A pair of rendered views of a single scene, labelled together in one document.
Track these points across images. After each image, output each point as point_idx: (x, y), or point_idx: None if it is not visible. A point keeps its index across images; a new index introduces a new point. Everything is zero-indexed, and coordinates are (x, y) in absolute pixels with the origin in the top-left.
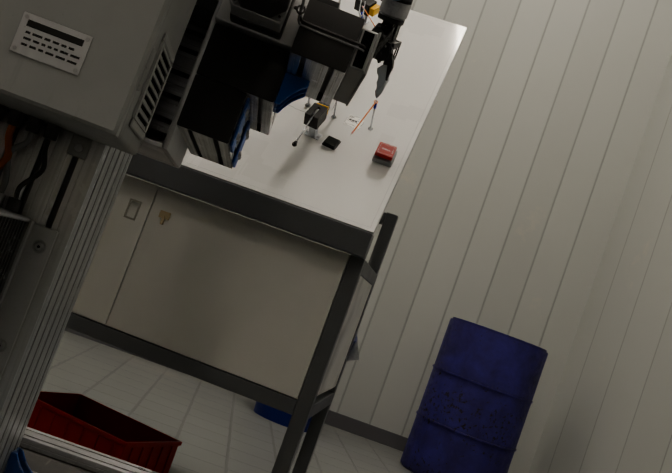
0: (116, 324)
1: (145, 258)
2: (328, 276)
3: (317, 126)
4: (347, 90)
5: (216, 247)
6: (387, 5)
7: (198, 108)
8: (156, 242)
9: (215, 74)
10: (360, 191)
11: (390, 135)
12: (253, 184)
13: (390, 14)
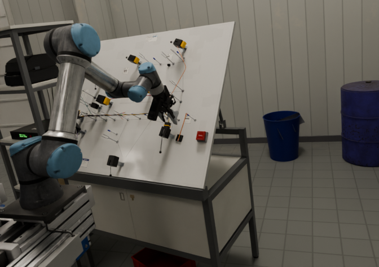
0: (139, 239)
1: (135, 213)
2: (197, 208)
3: (167, 138)
4: None
5: (154, 204)
6: (149, 91)
7: None
8: (135, 206)
9: None
10: (194, 163)
11: (204, 120)
12: (151, 178)
13: (153, 94)
